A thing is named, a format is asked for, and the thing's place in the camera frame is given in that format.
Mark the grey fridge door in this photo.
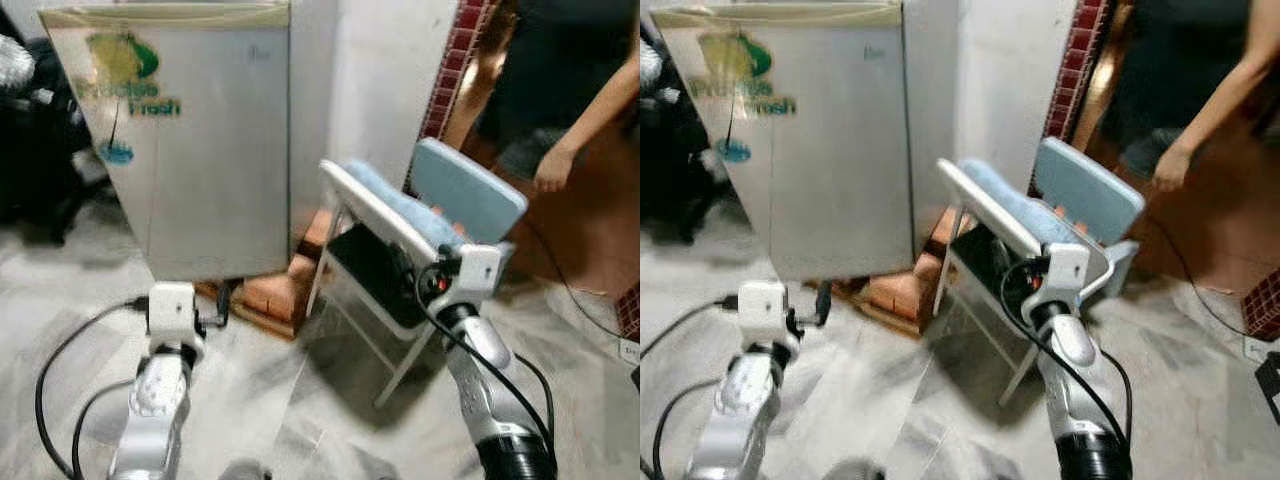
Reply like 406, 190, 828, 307
650, 3, 914, 284
40, 3, 293, 284

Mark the person's bare hand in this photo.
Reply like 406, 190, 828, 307
533, 148, 576, 194
1152, 145, 1193, 193

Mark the orange brick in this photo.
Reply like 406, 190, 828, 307
858, 268, 927, 331
240, 268, 317, 327

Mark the white folding chair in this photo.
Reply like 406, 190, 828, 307
925, 158, 1141, 409
305, 158, 513, 409

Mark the light blue padded board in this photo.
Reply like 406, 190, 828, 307
410, 138, 529, 247
1030, 137, 1147, 247

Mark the black bag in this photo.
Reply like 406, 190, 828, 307
640, 40, 727, 243
0, 35, 111, 243

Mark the person in dark clothes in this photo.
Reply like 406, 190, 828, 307
1090, 0, 1280, 193
470, 0, 641, 196

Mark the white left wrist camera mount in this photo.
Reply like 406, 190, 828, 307
148, 283, 199, 341
738, 282, 791, 341

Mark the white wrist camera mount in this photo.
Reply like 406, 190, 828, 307
738, 282, 791, 341
1045, 243, 1092, 311
455, 245, 503, 309
148, 283, 199, 341

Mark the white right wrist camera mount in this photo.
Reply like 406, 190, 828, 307
1045, 243, 1092, 311
455, 245, 503, 309

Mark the thin black floor cable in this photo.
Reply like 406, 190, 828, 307
518, 222, 627, 343
1145, 215, 1251, 347

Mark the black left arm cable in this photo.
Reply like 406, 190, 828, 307
34, 295, 151, 479
640, 295, 741, 479

